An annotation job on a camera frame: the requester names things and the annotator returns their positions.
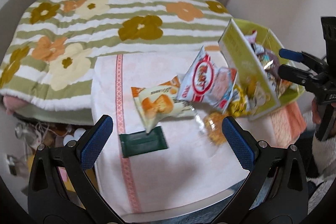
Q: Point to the yellow snack packet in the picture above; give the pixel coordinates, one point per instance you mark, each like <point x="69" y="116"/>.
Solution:
<point x="237" y="102"/>

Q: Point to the light pink snack packet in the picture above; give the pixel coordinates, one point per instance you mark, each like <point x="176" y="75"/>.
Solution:
<point x="252" y="34"/>

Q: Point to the pink blanket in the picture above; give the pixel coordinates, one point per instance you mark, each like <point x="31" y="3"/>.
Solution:
<point x="14" y="106"/>

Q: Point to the green cardboard box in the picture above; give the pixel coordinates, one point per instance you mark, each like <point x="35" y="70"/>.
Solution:
<point x="236" y="48"/>

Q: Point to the dark green snack packet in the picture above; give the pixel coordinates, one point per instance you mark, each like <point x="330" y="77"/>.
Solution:
<point x="141" y="144"/>

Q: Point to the black white striped packet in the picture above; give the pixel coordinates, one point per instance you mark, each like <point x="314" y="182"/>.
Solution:
<point x="279" y="83"/>

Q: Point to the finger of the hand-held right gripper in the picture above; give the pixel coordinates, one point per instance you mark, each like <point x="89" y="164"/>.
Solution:
<point x="294" y="74"/>
<point x="291" y="54"/>

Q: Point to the clear cookie packet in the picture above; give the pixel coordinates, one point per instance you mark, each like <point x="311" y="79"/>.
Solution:
<point x="215" y="129"/>

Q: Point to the orange cloth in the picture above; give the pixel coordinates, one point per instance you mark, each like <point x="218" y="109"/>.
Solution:
<point x="288" y="121"/>

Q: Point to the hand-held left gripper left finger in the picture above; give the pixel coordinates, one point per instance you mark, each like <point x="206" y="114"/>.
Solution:
<point x="95" y="142"/>

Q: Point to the person's right forearm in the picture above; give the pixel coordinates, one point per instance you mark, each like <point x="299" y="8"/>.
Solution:
<point x="325" y="158"/>

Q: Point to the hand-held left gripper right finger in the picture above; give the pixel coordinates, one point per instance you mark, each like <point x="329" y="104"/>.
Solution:
<point x="237" y="142"/>

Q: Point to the orange white bread packet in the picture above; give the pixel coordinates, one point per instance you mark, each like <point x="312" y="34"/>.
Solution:
<point x="157" y="106"/>

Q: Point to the floral striped blanket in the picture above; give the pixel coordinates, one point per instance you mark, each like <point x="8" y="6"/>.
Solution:
<point x="78" y="29"/>

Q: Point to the white pink-striped towel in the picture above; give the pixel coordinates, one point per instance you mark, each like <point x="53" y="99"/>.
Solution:
<point x="168" y="176"/>

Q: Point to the person's right hand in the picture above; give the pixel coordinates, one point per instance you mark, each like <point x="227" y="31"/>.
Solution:
<point x="316" y="111"/>

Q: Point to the red white snack packet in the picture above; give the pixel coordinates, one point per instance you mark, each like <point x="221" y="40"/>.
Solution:
<point x="204" y="79"/>

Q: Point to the dark purple snack packet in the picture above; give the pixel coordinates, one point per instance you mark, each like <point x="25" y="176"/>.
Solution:
<point x="273" y="60"/>

